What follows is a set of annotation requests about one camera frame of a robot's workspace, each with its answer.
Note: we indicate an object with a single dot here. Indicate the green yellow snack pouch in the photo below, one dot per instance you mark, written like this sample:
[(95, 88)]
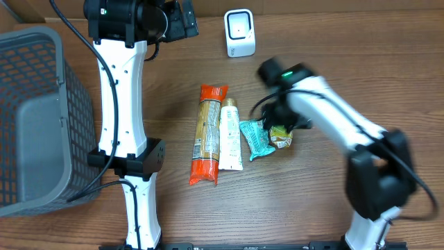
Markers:
[(280, 137)]

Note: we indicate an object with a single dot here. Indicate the white barcode scanner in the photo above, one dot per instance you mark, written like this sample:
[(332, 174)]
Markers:
[(239, 33)]

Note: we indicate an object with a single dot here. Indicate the white tube with gold cap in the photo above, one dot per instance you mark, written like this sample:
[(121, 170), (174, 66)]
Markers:
[(230, 138)]

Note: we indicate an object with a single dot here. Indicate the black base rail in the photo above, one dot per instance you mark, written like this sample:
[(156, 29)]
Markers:
[(317, 245)]

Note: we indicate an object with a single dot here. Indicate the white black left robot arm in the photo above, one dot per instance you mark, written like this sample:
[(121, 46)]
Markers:
[(121, 33)]

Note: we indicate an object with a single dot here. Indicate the orange spaghetti pack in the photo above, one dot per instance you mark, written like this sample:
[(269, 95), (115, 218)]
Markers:
[(205, 156)]

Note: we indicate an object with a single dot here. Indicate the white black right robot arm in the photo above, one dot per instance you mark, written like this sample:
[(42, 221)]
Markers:
[(380, 177)]

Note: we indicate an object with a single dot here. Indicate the grey plastic shopping basket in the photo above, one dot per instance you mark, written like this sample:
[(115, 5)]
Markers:
[(47, 125)]

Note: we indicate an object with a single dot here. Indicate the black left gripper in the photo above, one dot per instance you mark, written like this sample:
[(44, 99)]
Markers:
[(180, 29)]

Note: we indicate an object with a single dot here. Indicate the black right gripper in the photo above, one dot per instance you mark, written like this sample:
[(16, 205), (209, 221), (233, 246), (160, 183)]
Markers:
[(274, 118)]

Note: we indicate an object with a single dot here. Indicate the teal snack packet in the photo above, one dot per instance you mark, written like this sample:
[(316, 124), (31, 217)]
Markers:
[(257, 138)]

